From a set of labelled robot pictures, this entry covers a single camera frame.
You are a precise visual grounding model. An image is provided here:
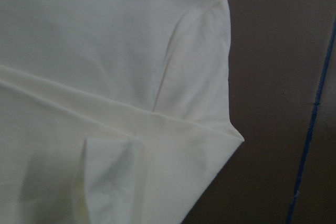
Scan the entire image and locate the cream long sleeve cat shirt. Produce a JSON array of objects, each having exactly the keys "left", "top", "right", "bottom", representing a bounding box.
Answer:
[{"left": 1, "top": 0, "right": 244, "bottom": 223}]

